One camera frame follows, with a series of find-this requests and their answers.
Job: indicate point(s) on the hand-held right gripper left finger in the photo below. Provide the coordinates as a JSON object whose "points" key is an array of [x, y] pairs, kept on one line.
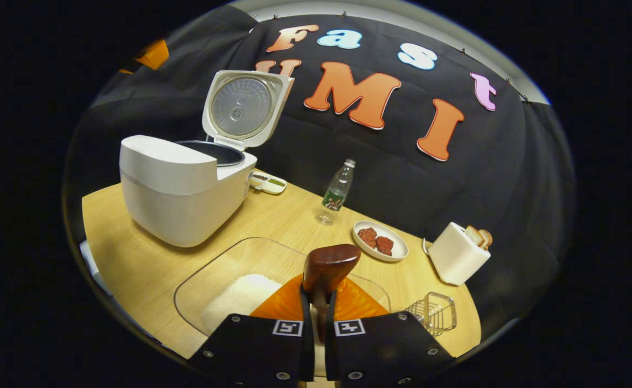
{"points": [[307, 345]]}

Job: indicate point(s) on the white divided bean dish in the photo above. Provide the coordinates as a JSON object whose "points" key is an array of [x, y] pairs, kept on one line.
{"points": [[269, 184]]}

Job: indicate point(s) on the brown wooden spoon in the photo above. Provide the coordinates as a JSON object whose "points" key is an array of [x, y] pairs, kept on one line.
{"points": [[329, 267]]}

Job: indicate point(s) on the toast bread slice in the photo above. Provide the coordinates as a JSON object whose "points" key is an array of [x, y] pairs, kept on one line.
{"points": [[473, 236], [487, 238]]}

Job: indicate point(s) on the clear plastic water bottle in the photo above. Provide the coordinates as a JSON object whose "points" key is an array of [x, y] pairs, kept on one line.
{"points": [[337, 194]]}

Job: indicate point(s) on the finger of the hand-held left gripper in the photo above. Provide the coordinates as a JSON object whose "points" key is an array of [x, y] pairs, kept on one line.
{"points": [[154, 54]]}

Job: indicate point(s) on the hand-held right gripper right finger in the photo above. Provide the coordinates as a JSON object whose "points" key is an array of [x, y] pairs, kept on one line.
{"points": [[331, 345]]}

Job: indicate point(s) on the red meat piece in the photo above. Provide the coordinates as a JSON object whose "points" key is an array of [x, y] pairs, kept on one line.
{"points": [[384, 246], [368, 237]]}

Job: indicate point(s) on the white rice cooker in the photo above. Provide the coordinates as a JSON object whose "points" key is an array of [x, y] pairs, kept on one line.
{"points": [[181, 199]]}

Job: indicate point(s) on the white oval plate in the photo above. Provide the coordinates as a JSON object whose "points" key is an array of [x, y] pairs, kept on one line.
{"points": [[399, 249]]}

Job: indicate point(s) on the clear plastic rice container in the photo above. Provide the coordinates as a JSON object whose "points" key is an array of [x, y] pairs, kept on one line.
{"points": [[224, 269]]}

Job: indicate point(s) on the white toaster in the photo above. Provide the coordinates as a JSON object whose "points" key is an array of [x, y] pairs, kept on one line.
{"points": [[456, 256]]}

